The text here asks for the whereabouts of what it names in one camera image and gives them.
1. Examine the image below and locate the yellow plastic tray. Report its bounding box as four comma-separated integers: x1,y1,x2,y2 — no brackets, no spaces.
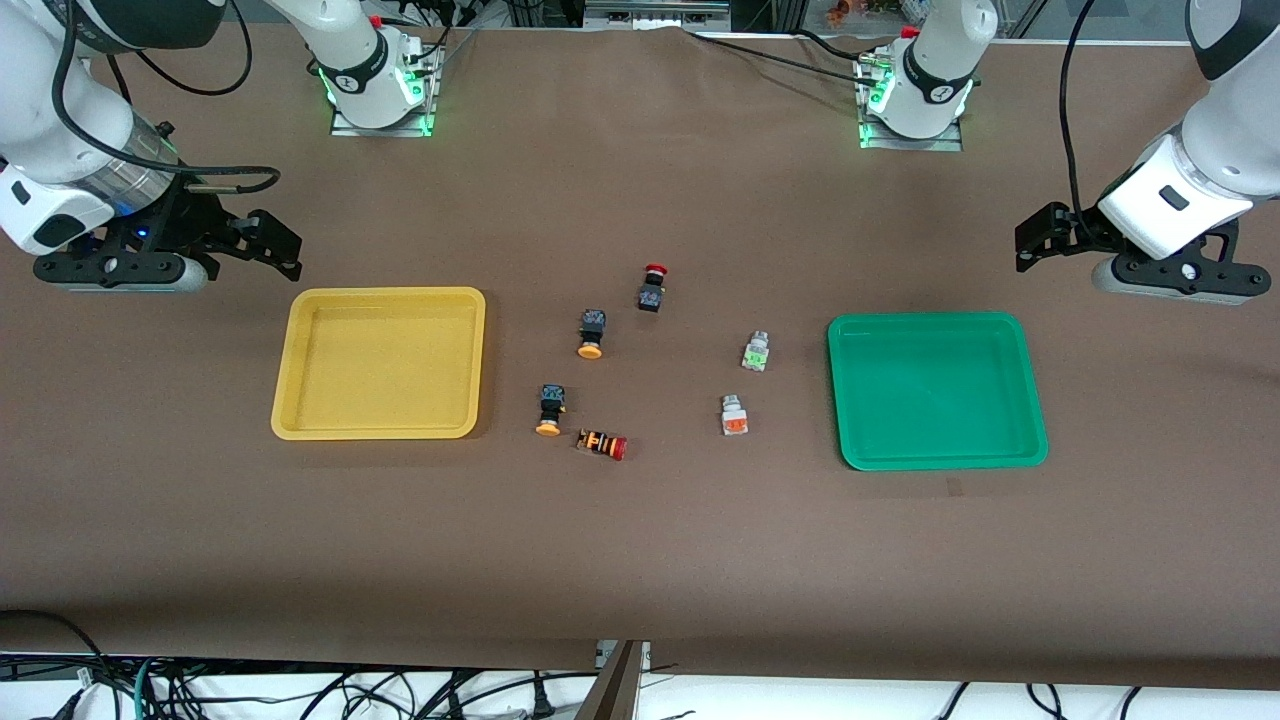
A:
271,287,488,442

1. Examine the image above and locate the green plastic tray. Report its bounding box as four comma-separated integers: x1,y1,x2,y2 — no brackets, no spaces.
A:
827,312,1050,472

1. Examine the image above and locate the red push button orange body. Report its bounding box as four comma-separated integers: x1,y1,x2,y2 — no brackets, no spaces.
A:
575,427,629,463

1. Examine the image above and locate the brown table mat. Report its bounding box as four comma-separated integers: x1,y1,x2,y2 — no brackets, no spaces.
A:
0,24,1280,692

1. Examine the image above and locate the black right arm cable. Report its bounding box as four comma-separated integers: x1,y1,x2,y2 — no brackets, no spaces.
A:
52,0,283,194

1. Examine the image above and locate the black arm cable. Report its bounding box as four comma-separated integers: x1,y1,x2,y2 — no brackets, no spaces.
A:
52,0,283,194
1058,0,1105,216

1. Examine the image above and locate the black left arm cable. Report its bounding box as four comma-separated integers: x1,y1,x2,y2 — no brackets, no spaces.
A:
1058,0,1105,216

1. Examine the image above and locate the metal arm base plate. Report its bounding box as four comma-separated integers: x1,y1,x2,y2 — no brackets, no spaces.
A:
856,52,965,153
329,38,443,138

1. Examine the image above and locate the black cable on table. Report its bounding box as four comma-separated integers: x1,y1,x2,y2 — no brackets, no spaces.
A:
684,27,901,79

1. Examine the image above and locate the aluminium frame rail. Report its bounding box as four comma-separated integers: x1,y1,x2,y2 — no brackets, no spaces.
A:
584,0,733,32

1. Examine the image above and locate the green floor cable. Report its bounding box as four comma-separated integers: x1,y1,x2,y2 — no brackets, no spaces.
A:
133,655,163,720

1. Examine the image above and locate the black floor cable bundle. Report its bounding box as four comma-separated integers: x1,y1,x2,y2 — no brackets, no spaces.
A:
150,665,561,720

